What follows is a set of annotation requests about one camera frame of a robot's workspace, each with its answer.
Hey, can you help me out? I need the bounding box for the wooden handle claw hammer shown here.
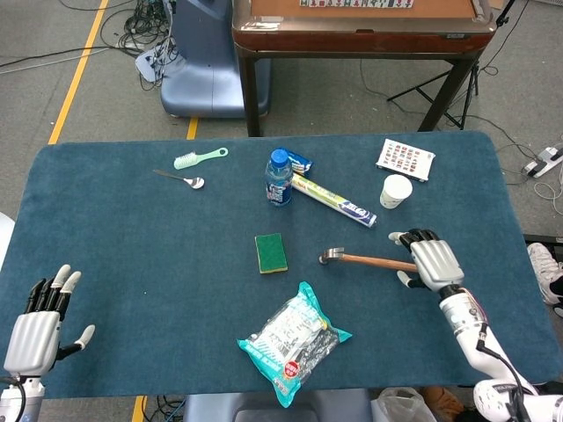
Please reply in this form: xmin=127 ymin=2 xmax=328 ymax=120
xmin=318 ymin=247 xmax=419 ymax=273

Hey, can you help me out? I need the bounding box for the green and yellow sponge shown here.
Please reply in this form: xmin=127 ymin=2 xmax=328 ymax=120
xmin=254 ymin=232 xmax=289 ymax=275

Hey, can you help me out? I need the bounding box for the small blue snack packet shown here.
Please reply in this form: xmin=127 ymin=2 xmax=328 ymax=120
xmin=283 ymin=148 xmax=315 ymax=177

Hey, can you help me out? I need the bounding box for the white box of tiles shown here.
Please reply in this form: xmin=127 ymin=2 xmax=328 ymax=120
xmin=376 ymin=138 xmax=436 ymax=184

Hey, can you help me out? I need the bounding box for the teal plastic snack bag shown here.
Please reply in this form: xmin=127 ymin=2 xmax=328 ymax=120
xmin=236 ymin=280 xmax=353 ymax=409

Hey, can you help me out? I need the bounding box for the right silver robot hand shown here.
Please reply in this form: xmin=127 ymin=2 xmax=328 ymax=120
xmin=388 ymin=228 xmax=465 ymax=294

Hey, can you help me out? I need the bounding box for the mint green brush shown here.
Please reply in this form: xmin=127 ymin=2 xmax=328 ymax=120
xmin=173 ymin=147 xmax=230 ymax=171

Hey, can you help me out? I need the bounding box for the brown mahjong table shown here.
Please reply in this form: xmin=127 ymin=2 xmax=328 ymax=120
xmin=231 ymin=0 xmax=498 ymax=137

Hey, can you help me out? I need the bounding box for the black tripod stand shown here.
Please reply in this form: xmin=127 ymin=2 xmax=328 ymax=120
xmin=386 ymin=0 xmax=515 ymax=131

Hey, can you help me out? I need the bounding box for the metal spoon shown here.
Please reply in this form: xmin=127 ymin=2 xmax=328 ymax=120
xmin=152 ymin=169 xmax=206 ymax=191

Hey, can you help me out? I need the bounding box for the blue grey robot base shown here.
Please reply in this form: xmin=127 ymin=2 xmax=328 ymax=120
xmin=160 ymin=0 xmax=272 ymax=119

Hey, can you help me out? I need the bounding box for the blue felt table cloth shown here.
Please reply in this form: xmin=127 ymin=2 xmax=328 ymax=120
xmin=0 ymin=130 xmax=563 ymax=400

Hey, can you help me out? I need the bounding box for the blue cap drink bottle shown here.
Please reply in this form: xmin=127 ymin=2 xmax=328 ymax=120
xmin=264 ymin=148 xmax=294 ymax=207

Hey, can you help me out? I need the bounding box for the tangle of floor cables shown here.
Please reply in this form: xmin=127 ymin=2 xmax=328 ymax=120
xmin=99 ymin=0 xmax=179 ymax=91

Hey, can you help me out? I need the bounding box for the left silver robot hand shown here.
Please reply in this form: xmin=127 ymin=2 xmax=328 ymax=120
xmin=3 ymin=263 xmax=96 ymax=379

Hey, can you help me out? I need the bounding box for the clear plastic bag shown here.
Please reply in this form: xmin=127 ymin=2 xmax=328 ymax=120
xmin=371 ymin=386 xmax=436 ymax=422

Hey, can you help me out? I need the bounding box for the white power strip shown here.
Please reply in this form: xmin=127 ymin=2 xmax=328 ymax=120
xmin=523 ymin=147 xmax=563 ymax=178

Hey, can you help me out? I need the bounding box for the white sneaker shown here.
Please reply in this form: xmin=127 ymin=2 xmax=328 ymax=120
xmin=526 ymin=242 xmax=563 ymax=307

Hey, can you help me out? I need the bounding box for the row of mahjong tiles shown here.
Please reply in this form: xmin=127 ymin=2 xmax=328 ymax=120
xmin=300 ymin=0 xmax=414 ymax=9

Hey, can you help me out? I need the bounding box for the white paper cup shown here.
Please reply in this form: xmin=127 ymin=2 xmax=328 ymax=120
xmin=379 ymin=173 xmax=413 ymax=210

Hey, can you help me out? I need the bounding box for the grey robot torso base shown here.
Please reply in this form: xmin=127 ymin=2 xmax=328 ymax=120
xmin=182 ymin=389 xmax=375 ymax=422

